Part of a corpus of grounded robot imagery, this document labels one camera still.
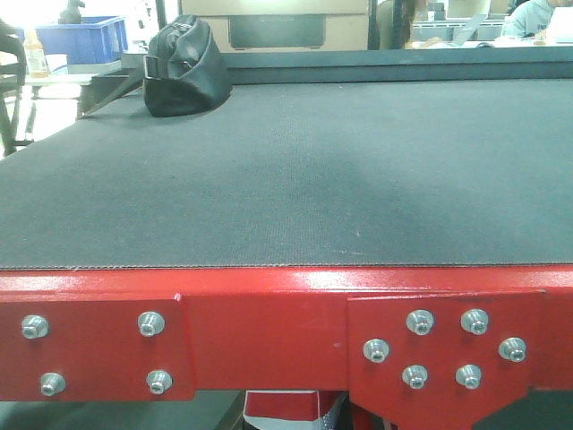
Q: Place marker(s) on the black conveyor belt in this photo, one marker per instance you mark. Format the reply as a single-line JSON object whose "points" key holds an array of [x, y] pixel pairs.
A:
{"points": [[344, 174]]}

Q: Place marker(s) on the black zippered bag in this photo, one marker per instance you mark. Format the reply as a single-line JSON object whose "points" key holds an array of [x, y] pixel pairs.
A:
{"points": [[184, 71]]}

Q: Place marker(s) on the large cardboard box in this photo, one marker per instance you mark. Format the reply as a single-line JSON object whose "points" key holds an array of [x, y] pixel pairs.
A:
{"points": [[286, 26]]}

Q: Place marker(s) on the person with brown hair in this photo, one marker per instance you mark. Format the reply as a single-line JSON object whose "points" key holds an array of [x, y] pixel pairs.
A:
{"points": [[395, 20]]}

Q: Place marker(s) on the blue crate in background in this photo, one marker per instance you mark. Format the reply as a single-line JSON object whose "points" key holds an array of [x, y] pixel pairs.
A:
{"points": [[96, 40]]}

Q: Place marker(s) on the bottle with orange liquid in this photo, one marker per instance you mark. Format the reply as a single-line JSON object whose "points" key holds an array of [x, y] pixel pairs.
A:
{"points": [[35, 55]]}

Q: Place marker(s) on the person in grey hoodie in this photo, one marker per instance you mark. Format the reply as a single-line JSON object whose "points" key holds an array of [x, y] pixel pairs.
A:
{"points": [[531, 18]]}

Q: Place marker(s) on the red conveyor frame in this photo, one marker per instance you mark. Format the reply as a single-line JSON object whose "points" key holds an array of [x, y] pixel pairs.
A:
{"points": [[426, 348]]}

